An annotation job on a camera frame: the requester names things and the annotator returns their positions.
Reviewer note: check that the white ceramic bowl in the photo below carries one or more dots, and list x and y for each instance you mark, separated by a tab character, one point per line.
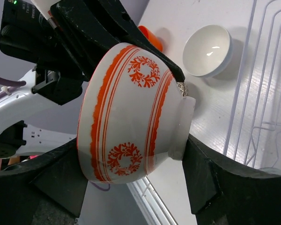
208	51

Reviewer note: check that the orange plastic cup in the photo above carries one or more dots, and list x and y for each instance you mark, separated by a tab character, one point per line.
151	37

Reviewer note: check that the white wire dish rack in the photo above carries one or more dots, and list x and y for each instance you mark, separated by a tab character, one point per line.
254	132

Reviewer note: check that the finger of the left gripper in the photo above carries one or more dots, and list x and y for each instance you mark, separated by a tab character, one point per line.
88	29

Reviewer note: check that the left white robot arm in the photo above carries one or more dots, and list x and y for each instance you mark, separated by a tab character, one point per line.
27	32

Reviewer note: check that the brown patterned ceramic bowl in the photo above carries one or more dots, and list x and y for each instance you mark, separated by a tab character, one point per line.
183	88

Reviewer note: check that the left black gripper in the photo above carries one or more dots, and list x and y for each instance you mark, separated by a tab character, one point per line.
58	81

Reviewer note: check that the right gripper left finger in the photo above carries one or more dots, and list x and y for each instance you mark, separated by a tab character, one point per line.
46	190

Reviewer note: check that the orange floral ceramic bowl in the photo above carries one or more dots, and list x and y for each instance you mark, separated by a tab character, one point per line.
133	117

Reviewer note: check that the aluminium frame rail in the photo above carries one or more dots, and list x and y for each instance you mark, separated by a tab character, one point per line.
149	202

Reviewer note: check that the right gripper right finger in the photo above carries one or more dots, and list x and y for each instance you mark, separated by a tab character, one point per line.
222	191

